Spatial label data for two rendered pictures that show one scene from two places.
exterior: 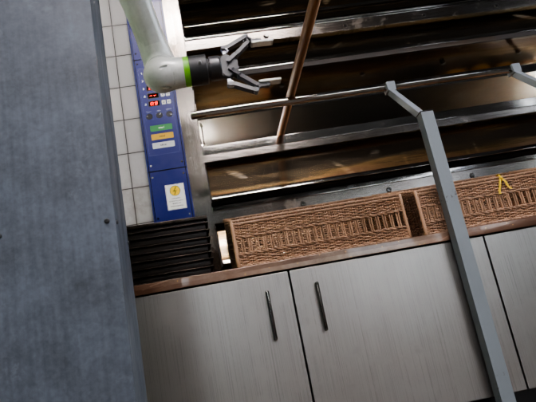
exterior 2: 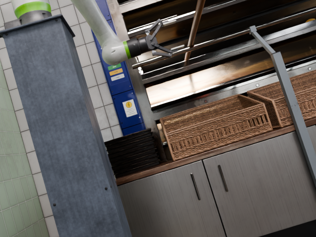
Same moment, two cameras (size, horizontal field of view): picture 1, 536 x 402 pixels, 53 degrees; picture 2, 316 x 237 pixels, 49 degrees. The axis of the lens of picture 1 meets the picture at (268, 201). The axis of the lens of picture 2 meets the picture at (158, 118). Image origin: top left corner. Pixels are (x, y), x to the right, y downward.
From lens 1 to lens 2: 0.40 m
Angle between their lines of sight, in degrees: 13
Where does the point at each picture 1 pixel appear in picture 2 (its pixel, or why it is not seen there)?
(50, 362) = not seen: outside the picture
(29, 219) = (67, 193)
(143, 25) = (97, 24)
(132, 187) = (104, 105)
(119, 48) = (80, 18)
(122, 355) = not seen: outside the picture
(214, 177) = (150, 92)
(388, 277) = (260, 156)
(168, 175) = (123, 96)
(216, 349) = (168, 208)
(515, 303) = not seen: outside the picture
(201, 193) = (144, 103)
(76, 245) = (93, 203)
